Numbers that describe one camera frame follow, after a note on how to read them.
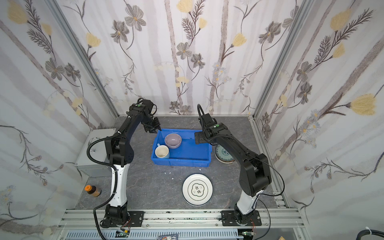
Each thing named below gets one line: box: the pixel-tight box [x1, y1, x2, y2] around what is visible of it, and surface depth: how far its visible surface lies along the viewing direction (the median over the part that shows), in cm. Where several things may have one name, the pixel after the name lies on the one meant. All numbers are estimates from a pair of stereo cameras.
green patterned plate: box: [214, 144, 235, 164], surface depth 97 cm
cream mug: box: [154, 143, 169, 158], surface depth 92 cm
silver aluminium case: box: [74, 128, 119, 177], surface depth 81 cm
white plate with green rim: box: [182, 173, 214, 207], surface depth 85 cm
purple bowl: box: [164, 133, 182, 149], surface depth 103 cm
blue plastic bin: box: [151, 128, 213, 168], surface depth 95 cm
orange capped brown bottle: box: [84, 185, 102, 198], surface depth 79 cm
